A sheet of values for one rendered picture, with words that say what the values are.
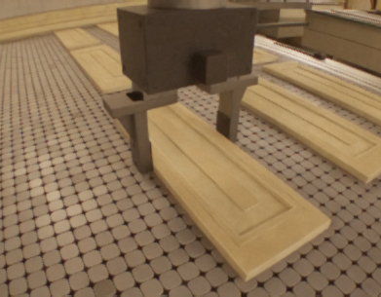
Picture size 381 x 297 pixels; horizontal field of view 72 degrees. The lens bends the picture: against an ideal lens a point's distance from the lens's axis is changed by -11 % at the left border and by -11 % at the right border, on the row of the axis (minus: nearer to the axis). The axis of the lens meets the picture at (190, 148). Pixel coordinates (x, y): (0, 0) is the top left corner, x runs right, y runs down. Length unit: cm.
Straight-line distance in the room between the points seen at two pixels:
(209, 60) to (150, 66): 9
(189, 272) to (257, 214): 15
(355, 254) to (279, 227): 13
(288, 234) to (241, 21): 37
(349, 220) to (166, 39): 44
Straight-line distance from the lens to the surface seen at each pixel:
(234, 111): 66
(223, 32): 52
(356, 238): 55
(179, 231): 49
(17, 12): 252
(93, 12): 260
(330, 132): 79
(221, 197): 53
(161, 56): 47
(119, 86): 102
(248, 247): 45
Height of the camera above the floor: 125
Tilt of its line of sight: 33 degrees down
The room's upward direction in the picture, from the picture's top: straight up
